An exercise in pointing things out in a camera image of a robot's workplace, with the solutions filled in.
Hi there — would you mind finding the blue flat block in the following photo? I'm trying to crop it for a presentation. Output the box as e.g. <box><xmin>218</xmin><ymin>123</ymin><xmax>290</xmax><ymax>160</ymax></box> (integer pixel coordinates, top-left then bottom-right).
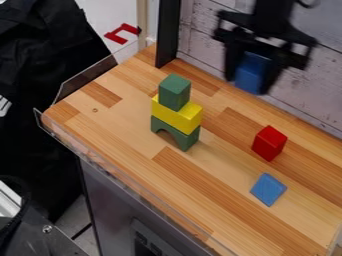
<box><xmin>248</xmin><ymin>172</ymin><xmax>289</xmax><ymax>208</ymax></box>

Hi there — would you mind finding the red clamp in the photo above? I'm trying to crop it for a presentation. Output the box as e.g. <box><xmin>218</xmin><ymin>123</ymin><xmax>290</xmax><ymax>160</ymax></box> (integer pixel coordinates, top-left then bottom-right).
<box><xmin>102</xmin><ymin>22</ymin><xmax>143</xmax><ymax>46</ymax></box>

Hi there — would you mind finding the blue cube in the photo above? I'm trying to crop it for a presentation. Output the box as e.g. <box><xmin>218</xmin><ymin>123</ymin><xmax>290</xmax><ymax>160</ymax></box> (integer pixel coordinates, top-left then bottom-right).
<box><xmin>233</xmin><ymin>51</ymin><xmax>274</xmax><ymax>95</ymax></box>

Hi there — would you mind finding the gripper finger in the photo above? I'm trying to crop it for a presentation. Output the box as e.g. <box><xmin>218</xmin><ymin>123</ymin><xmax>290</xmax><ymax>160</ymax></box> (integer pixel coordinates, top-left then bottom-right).
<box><xmin>259</xmin><ymin>55</ymin><xmax>288</xmax><ymax>96</ymax></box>
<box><xmin>223</xmin><ymin>37</ymin><xmax>246</xmax><ymax>83</ymax></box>

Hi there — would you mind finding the black fabric cover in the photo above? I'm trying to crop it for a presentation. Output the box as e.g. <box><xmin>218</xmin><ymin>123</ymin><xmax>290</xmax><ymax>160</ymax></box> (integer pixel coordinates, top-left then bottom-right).
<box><xmin>0</xmin><ymin>0</ymin><xmax>114</xmax><ymax>224</ymax></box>

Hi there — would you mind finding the yellow block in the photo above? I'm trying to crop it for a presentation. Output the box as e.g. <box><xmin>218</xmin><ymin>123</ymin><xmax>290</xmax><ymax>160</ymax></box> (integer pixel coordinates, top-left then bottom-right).
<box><xmin>149</xmin><ymin>94</ymin><xmax>205</xmax><ymax>136</ymax></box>

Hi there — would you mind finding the green arch block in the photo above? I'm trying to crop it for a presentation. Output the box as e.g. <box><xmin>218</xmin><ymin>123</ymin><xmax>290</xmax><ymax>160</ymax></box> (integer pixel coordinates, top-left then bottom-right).
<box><xmin>149</xmin><ymin>115</ymin><xmax>202</xmax><ymax>153</ymax></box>

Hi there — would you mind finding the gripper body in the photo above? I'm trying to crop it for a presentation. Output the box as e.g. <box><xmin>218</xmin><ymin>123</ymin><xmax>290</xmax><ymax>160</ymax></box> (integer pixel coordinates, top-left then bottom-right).
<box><xmin>211</xmin><ymin>9</ymin><xmax>321</xmax><ymax>71</ymax></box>

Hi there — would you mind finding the red cube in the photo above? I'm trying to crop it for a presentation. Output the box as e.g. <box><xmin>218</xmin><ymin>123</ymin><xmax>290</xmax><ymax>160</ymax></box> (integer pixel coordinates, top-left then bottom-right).
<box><xmin>249</xmin><ymin>125</ymin><xmax>289</xmax><ymax>163</ymax></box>

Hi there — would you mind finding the green cube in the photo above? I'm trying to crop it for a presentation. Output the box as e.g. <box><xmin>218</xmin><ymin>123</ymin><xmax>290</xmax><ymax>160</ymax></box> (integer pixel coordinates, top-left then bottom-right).
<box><xmin>157</xmin><ymin>73</ymin><xmax>193</xmax><ymax>113</ymax></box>

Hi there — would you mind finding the black post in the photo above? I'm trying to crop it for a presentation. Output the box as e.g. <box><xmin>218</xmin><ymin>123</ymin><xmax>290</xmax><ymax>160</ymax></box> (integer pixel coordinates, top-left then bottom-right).
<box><xmin>153</xmin><ymin>0</ymin><xmax>184</xmax><ymax>69</ymax></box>

